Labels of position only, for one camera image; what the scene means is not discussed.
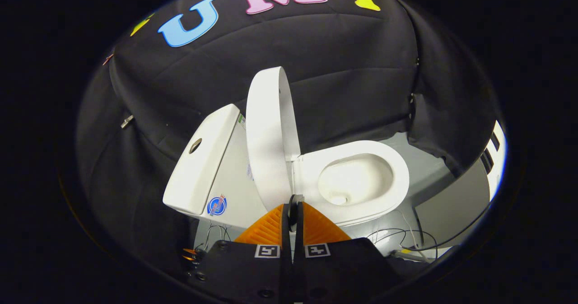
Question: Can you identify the white and black striped object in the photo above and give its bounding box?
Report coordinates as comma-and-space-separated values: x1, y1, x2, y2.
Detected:
480, 120, 507, 201

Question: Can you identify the thin cable bundle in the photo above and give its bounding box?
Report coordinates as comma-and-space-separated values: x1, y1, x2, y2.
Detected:
200, 222, 232, 251

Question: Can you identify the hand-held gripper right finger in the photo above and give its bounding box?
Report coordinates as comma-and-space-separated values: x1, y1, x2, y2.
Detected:
295, 201, 402, 303

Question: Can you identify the black cable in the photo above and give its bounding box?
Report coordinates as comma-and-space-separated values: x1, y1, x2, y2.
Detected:
406, 202, 492, 253

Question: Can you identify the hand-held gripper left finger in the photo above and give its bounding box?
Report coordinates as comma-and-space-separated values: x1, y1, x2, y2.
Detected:
194, 203, 294, 303

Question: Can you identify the white cable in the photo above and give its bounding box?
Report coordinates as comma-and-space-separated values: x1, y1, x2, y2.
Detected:
366, 208, 439, 263

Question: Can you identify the white ceramic toilet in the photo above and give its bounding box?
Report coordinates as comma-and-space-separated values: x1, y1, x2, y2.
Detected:
163, 104, 410, 242

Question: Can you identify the black backdrop cloth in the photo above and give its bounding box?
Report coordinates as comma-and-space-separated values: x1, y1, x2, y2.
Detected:
76, 0, 504, 273

